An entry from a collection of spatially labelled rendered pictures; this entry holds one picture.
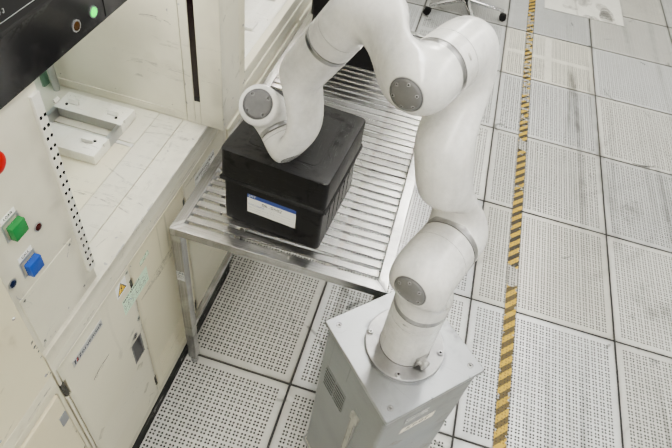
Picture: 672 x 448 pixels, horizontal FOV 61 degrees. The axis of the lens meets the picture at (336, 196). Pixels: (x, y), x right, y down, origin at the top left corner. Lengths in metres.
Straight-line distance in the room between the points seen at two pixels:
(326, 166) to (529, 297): 1.45
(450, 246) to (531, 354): 1.45
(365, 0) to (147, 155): 0.90
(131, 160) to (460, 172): 0.95
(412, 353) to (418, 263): 0.35
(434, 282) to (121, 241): 0.76
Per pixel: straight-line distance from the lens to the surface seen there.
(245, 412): 2.12
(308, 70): 1.01
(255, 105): 1.14
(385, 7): 0.87
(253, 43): 2.05
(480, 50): 0.88
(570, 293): 2.71
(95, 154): 1.60
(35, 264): 1.12
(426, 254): 1.02
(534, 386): 2.39
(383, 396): 1.34
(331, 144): 1.44
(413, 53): 0.80
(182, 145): 1.64
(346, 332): 1.40
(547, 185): 3.13
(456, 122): 0.92
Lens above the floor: 1.96
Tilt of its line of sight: 46 degrees down
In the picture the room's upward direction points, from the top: 10 degrees clockwise
